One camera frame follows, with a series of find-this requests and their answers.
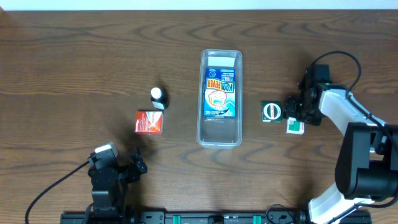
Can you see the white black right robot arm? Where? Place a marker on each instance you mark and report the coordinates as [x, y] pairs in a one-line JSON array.
[[366, 169]]

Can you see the blue Kool Fever box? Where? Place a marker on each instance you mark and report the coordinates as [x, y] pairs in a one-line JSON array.
[[219, 93]]

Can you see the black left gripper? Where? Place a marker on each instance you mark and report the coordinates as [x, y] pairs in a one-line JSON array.
[[129, 170]]

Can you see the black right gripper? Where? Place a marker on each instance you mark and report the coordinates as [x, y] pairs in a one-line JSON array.
[[292, 109]]

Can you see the red orange Panadol box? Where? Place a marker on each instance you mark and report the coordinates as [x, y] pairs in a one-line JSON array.
[[149, 122]]

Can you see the clear plastic container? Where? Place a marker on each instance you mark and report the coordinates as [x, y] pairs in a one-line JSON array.
[[221, 133]]

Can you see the green Zam-Buk box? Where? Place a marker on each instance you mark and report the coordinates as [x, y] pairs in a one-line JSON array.
[[271, 112]]

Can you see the dark bottle white cap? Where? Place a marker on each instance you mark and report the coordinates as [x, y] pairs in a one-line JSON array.
[[159, 99]]

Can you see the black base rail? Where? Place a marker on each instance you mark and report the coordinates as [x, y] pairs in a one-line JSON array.
[[274, 216]]

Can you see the white green Panadol box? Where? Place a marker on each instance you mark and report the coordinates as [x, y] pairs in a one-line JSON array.
[[295, 127]]

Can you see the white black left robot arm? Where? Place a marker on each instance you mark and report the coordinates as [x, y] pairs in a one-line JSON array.
[[110, 182]]

